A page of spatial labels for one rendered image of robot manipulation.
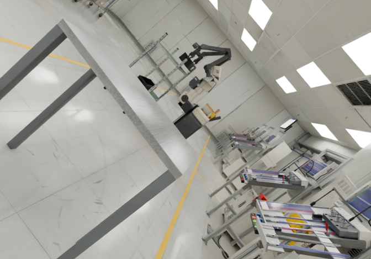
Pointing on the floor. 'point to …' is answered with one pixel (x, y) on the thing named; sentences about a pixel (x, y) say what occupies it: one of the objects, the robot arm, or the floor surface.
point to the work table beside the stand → (167, 142)
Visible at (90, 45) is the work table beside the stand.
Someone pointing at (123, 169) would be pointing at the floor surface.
